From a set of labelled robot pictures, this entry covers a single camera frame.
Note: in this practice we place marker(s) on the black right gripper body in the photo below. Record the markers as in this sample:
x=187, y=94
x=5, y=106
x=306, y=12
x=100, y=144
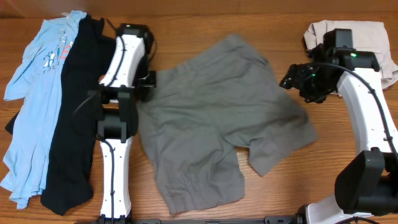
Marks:
x=313, y=84

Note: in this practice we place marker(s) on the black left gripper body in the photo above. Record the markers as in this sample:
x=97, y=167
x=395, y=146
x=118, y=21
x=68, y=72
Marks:
x=144, y=77

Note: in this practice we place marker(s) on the grey shorts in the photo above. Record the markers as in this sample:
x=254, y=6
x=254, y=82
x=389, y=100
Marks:
x=206, y=107

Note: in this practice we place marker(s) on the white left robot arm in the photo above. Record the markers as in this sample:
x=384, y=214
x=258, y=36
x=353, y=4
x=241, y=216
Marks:
x=128, y=80

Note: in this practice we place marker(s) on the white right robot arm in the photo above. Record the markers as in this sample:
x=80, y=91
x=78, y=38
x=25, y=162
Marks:
x=367, y=186

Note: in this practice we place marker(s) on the folded beige shorts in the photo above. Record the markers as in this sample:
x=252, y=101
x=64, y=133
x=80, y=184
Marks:
x=367, y=36

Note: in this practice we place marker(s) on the light blue t-shirt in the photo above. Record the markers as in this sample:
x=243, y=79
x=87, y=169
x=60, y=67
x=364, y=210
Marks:
x=38, y=82

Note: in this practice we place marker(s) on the black t-shirt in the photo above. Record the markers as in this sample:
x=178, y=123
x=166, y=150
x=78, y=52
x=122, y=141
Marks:
x=71, y=150

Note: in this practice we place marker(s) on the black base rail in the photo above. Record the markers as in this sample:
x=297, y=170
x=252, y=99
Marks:
x=211, y=221

